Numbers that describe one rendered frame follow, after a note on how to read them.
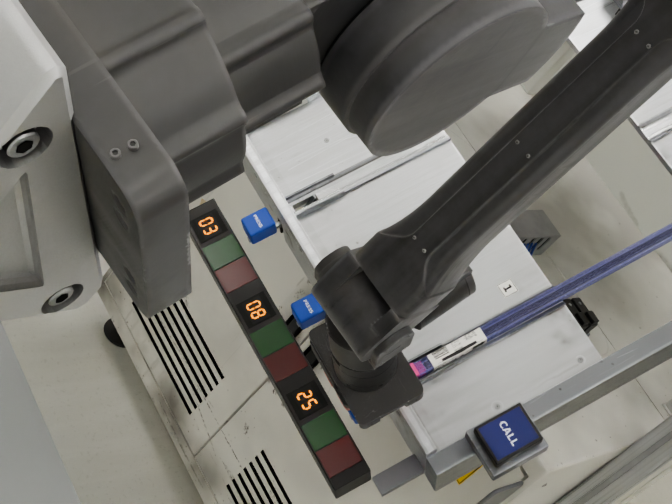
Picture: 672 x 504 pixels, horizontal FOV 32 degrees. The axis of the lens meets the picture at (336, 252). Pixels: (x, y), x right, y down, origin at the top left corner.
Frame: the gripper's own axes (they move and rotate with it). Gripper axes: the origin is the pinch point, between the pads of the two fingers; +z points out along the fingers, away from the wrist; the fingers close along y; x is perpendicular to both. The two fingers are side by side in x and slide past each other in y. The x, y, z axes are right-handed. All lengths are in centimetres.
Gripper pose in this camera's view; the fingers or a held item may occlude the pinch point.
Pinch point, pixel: (369, 393)
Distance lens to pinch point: 114.6
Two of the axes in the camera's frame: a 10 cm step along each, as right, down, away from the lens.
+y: -4.7, -7.9, 4.0
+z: 0.6, 4.2, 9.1
